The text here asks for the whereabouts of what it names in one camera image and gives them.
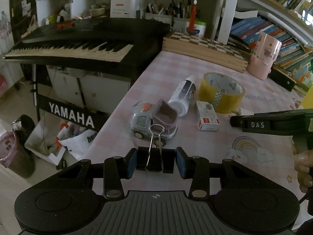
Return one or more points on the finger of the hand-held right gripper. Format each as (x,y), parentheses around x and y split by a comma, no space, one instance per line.
(236,122)

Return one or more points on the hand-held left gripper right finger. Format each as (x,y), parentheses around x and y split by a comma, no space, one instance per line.
(181,162)

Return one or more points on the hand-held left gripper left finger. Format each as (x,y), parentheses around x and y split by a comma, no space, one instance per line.
(132,162)

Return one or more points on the black binder clip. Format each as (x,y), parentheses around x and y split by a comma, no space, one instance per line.
(168,161)

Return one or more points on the yellow tape roll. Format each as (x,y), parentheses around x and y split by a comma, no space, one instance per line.
(220,104)

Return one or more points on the small white box red label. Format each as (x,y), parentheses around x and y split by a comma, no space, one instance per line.
(207,115)

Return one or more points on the yellow cardboard box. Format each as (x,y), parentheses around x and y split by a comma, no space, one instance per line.
(308,100)

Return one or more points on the grey toy truck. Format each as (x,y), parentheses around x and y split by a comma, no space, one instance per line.
(141,120)

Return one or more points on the white and dark spray bottle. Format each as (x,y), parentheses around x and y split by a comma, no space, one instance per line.
(183,93)

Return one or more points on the pink checked cloth desktop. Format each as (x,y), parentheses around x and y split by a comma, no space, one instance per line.
(220,146)

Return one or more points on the person's right hand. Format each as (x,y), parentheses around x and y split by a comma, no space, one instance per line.
(304,169)

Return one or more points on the black case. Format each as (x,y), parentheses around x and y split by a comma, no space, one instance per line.
(283,79)

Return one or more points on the white plastic bag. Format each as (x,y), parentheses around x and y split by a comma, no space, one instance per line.
(75,144)

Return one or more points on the pink cylindrical cup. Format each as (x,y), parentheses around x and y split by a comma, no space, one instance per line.
(261,63)

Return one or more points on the wooden chessboard box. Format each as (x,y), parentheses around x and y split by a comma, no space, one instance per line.
(207,52)

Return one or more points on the black keyboard stand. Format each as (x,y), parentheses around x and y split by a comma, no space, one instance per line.
(71,116)

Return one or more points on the white cabinet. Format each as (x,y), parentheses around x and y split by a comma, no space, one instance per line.
(97,90)

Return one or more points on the white floor box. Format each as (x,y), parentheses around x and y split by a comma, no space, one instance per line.
(36,143)

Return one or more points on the white jar green lid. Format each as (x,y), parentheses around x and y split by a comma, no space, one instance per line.
(198,30)

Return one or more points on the open white book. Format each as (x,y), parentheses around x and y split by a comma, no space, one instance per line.
(245,14)

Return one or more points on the black bag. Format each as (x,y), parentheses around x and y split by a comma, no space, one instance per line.
(27,127)

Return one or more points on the white bookshelf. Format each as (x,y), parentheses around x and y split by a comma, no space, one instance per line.
(229,9)

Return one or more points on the red tube white top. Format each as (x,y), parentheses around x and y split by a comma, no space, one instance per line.
(193,17)

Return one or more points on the grey pen holder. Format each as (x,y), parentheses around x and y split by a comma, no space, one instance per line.
(157,18)
(180,22)

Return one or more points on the pink trash bin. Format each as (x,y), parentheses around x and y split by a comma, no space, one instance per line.
(14,159)

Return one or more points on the bunch of pens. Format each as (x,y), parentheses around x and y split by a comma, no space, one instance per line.
(176,8)

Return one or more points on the black electronic keyboard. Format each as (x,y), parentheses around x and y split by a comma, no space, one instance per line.
(110,31)

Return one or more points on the beige bowl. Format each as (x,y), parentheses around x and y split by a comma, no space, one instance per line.
(97,12)

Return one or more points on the white carton red label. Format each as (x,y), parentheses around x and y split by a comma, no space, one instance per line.
(120,8)

